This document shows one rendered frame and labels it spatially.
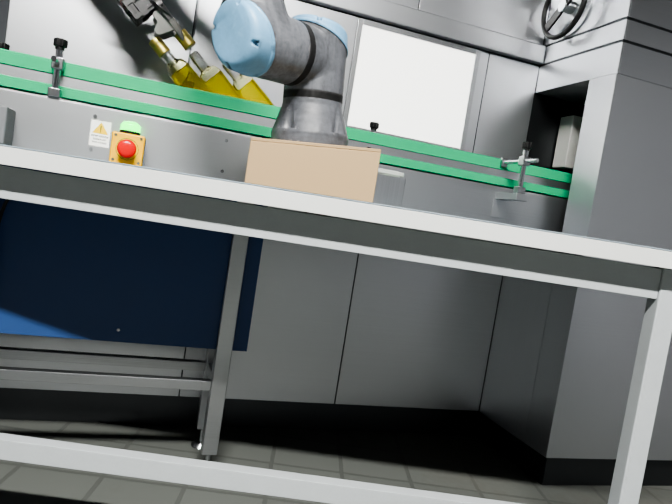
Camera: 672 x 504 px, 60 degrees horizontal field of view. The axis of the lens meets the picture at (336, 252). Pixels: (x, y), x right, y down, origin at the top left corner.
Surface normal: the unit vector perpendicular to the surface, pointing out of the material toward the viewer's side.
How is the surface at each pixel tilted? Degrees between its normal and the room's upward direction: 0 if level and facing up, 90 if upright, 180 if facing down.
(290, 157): 90
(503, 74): 90
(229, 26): 101
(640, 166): 90
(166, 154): 90
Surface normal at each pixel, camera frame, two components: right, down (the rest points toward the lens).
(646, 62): 0.30, 0.11
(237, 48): -0.63, 0.14
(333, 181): 0.04, 0.07
